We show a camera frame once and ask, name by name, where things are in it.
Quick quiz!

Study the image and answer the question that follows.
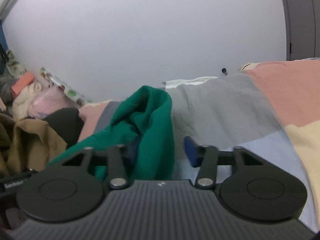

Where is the green hooded sweatshirt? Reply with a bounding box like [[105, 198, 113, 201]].
[[48, 86, 175, 180]]

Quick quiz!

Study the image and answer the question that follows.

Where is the brown garment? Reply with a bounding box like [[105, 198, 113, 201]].
[[1, 114, 67, 178]]

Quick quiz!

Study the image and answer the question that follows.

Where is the black garment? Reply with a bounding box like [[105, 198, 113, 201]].
[[42, 108, 84, 148]]

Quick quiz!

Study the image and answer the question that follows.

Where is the patchwork bed quilt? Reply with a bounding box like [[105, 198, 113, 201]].
[[93, 72, 319, 231]]

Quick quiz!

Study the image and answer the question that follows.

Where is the pink box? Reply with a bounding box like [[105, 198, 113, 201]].
[[11, 72, 35, 99]]

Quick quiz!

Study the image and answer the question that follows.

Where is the grey door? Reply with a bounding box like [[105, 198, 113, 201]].
[[283, 0, 320, 60]]

